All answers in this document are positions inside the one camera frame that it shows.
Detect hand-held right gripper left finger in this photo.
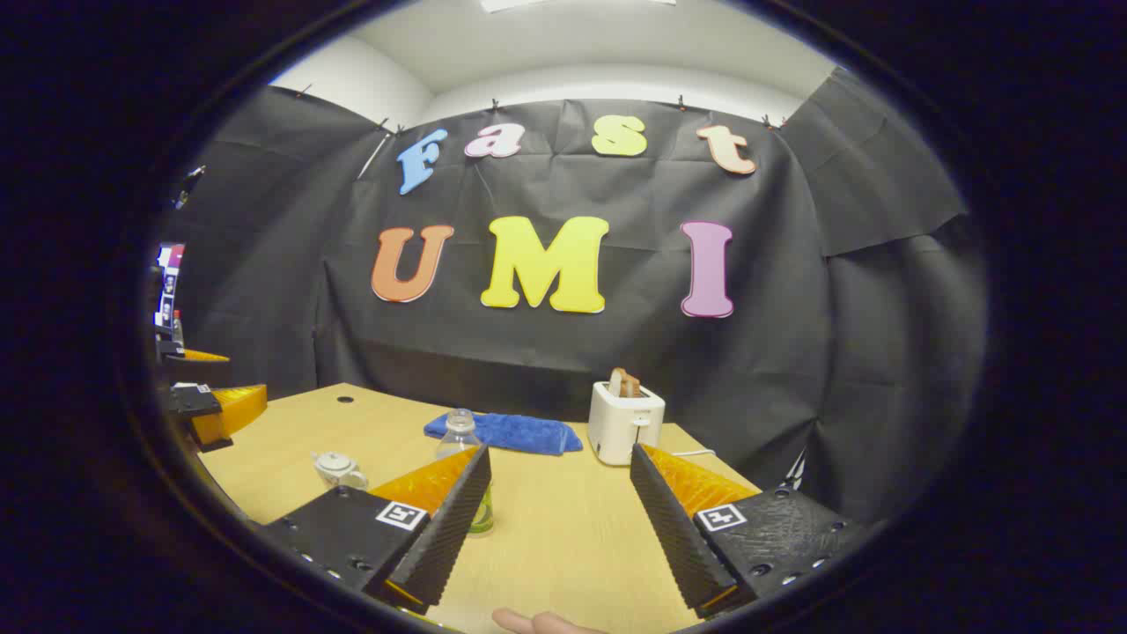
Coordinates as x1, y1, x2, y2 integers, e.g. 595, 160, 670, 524
261, 445, 492, 616

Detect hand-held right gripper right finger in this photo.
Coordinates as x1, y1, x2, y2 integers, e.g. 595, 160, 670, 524
630, 443, 868, 619

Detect green label water bottle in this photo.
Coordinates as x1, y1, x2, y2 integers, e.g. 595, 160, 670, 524
436, 409, 496, 535

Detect white teacup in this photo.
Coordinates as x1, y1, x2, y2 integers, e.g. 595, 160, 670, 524
311, 452, 371, 491

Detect computer monitor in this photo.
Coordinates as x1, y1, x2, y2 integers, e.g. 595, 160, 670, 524
155, 243, 187, 331

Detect white toaster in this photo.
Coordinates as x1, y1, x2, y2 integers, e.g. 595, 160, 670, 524
587, 380, 667, 466

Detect blue towel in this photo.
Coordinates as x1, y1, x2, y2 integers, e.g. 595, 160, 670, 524
424, 412, 584, 456

